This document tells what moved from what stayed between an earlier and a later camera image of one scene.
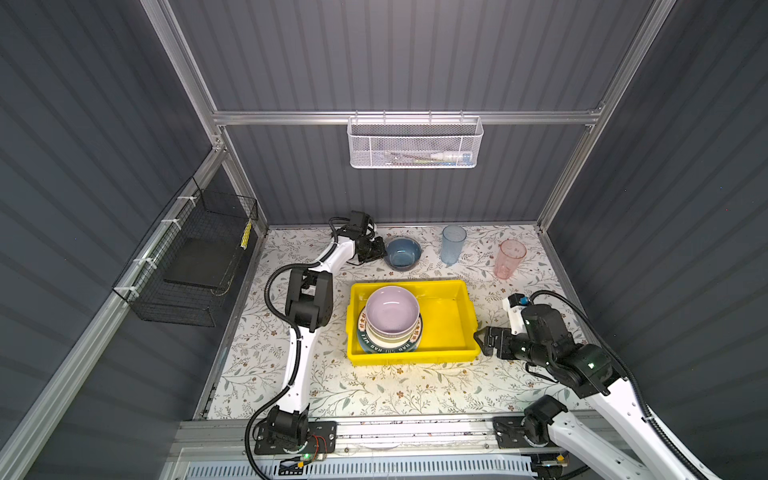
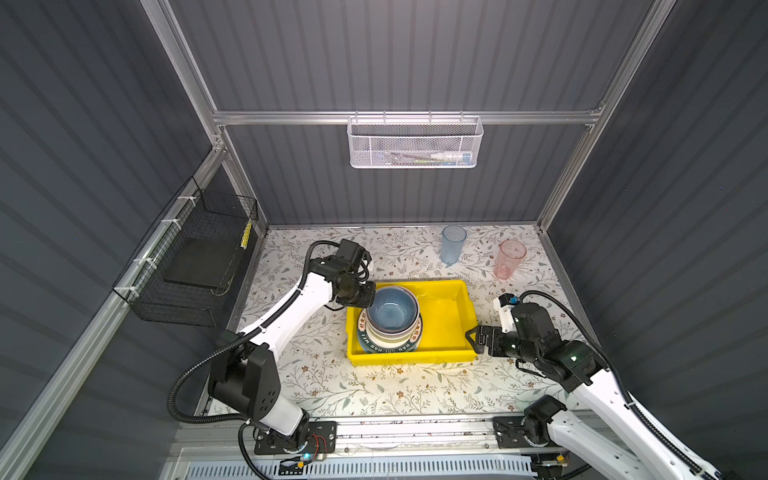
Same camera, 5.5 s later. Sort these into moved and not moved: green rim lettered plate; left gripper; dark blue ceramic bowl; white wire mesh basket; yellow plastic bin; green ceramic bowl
Moved: left gripper; dark blue ceramic bowl
Not moved: green ceramic bowl; white wire mesh basket; green rim lettered plate; yellow plastic bin
